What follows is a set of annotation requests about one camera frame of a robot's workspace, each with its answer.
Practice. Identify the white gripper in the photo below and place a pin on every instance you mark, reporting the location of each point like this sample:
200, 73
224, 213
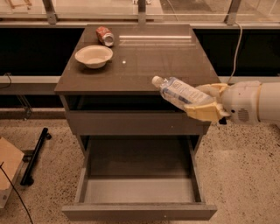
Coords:
241, 101

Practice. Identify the clear plastic water bottle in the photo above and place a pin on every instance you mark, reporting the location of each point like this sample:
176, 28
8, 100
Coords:
179, 94

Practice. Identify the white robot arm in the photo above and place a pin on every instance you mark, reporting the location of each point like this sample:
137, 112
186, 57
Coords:
268, 104

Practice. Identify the grey drawer cabinet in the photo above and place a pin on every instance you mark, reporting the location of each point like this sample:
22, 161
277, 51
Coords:
124, 83

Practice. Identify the open grey middle drawer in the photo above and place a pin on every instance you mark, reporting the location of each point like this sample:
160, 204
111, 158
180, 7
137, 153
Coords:
140, 178

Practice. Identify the closed grey upper drawer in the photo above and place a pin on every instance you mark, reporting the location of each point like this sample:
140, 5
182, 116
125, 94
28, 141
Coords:
90, 123

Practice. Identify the white paper bowl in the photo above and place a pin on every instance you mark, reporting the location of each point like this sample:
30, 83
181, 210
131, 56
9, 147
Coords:
94, 56

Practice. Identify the crushed red soda can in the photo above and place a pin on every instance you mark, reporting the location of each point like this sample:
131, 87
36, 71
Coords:
105, 36

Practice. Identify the black metal bar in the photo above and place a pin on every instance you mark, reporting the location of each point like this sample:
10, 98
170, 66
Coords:
27, 179

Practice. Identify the brown cardboard box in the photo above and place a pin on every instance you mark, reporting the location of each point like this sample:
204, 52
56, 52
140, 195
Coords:
11, 160

